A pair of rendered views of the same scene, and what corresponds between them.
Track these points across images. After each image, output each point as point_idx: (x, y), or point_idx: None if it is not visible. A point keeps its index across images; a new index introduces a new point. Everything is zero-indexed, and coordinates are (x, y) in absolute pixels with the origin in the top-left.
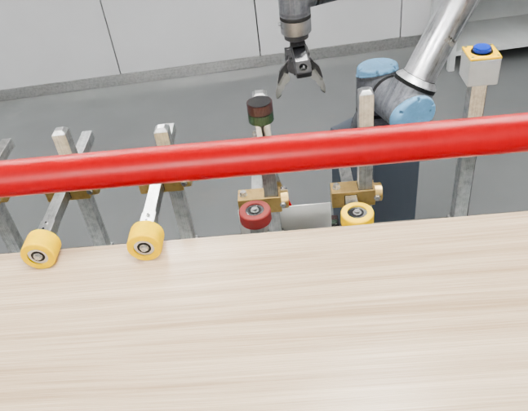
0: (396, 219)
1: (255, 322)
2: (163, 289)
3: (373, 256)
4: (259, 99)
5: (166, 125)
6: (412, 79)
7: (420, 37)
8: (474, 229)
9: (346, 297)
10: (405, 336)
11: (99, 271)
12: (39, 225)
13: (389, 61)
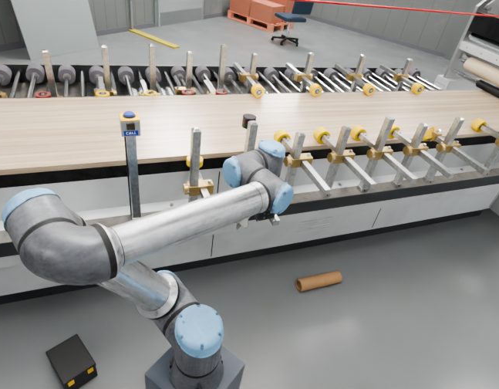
0: None
1: (224, 126)
2: (264, 133)
3: (184, 143)
4: (249, 116)
5: (298, 133)
6: (161, 273)
7: (152, 277)
8: (138, 153)
9: None
10: (171, 123)
11: (294, 138)
12: (330, 137)
13: (185, 330)
